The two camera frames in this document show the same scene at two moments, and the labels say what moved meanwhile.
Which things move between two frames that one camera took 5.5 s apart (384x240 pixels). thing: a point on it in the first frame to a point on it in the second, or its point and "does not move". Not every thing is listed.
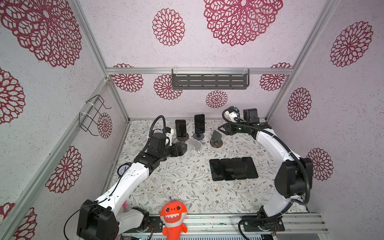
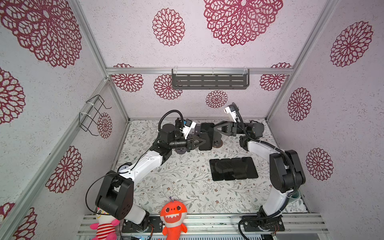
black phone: x=227 y=169 does not move
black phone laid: x=216 y=169 does not move
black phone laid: x=250 y=170 does not move
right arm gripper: x=229 y=127 does not move
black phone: x=199 y=122 to x=206 y=136
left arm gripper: x=180 y=151 to x=191 y=144
